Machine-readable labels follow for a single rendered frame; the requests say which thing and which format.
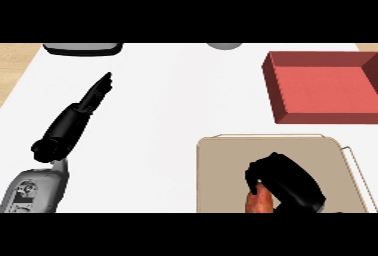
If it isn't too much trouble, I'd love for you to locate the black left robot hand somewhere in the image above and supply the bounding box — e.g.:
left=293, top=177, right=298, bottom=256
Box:
left=29, top=71, right=113, bottom=164

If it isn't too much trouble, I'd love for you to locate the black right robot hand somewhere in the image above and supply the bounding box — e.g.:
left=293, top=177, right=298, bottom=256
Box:
left=243, top=151, right=327, bottom=214

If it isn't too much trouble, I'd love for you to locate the orange sweet potato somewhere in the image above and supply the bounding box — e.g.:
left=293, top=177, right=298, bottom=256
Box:
left=245, top=179, right=276, bottom=214

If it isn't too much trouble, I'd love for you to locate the beige tray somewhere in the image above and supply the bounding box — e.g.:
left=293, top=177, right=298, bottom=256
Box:
left=194, top=133, right=378, bottom=214

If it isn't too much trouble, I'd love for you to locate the red cardboard box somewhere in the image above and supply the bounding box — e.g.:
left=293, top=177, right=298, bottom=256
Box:
left=261, top=50, right=378, bottom=125

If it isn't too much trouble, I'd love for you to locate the grey round object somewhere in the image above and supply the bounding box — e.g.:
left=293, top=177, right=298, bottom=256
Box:
left=205, top=43, right=243, bottom=51

